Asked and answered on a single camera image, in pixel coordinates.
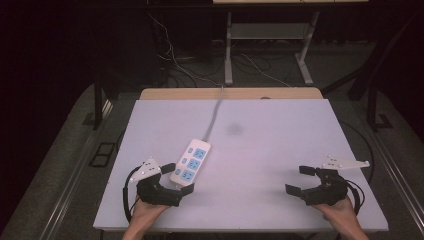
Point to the black metal stand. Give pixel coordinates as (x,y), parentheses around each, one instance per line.
(372,106)

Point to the black rectangular floor frame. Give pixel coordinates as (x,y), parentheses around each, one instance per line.
(101,154)

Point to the aluminium floor rail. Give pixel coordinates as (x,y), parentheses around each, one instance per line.
(396,170)
(73,173)

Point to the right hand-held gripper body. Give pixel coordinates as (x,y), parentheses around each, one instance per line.
(328,193)

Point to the white metal table frame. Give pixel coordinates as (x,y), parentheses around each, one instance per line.
(266,31)

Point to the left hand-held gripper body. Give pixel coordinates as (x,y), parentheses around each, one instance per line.
(156,195)

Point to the white power strip blue sockets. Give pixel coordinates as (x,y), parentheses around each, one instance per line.
(190,164)

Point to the person's left hand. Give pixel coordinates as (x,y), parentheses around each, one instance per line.
(145,213)

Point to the person's right hand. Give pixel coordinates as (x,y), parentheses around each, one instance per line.
(340,215)

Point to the white table cover board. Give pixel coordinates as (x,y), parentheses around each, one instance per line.
(260,160)

